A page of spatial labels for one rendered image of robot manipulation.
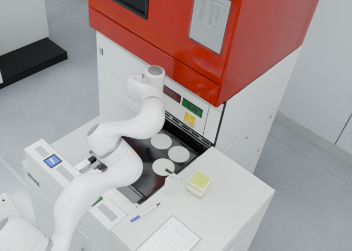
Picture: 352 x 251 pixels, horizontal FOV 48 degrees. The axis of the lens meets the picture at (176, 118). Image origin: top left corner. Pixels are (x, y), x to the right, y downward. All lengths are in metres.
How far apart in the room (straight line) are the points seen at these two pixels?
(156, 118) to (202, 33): 0.40
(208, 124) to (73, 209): 0.79
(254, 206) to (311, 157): 1.75
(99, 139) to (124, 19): 0.72
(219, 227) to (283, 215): 1.38
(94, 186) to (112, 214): 0.34
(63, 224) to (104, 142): 0.27
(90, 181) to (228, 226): 0.60
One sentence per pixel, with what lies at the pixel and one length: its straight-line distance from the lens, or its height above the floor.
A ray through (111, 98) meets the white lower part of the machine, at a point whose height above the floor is 0.79.
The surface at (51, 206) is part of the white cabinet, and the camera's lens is 1.96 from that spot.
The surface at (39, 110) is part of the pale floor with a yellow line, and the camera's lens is 3.42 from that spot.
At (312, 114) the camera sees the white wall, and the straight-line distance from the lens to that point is 3.37.
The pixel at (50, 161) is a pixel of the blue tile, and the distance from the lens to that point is 1.75.
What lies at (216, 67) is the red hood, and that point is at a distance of 1.53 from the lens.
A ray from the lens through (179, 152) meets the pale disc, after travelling 1.87.
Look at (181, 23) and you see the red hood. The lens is 1.57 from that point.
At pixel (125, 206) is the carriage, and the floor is 0.88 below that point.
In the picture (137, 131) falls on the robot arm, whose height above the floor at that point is 1.38.
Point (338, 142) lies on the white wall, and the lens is 3.40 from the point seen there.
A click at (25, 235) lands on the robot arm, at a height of 1.25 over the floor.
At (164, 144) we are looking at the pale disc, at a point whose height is 0.90.
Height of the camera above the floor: 2.29
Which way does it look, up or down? 43 degrees down
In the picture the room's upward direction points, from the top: 8 degrees clockwise
